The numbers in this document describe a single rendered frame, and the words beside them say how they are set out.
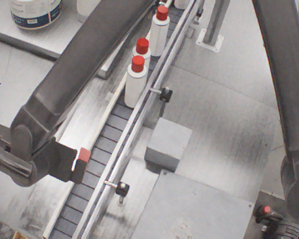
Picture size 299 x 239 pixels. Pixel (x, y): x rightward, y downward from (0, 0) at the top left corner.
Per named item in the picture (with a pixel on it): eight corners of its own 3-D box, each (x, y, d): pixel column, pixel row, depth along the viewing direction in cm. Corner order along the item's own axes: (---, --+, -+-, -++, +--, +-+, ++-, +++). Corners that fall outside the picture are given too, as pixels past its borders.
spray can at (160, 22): (151, 43, 130) (157, 1, 112) (166, 48, 129) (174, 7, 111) (144, 53, 127) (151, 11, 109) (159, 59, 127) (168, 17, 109)
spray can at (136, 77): (128, 91, 120) (132, 49, 102) (144, 97, 120) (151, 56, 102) (121, 104, 118) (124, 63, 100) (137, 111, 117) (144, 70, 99)
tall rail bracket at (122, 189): (104, 190, 110) (103, 169, 95) (128, 200, 109) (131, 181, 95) (99, 200, 108) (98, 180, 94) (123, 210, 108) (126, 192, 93)
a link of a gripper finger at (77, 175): (70, 130, 78) (52, 138, 69) (102, 143, 77) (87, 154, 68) (61, 160, 79) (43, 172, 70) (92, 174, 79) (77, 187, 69)
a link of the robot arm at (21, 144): (32, 132, 53) (56, 114, 61) (-26, 104, 54) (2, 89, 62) (22, 197, 58) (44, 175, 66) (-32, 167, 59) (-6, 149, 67)
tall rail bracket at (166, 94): (144, 106, 124) (150, 75, 110) (166, 114, 123) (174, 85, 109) (141, 114, 123) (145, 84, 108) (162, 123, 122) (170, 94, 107)
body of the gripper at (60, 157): (32, 127, 71) (14, 134, 64) (79, 149, 70) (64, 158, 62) (24, 159, 72) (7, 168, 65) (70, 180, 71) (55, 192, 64)
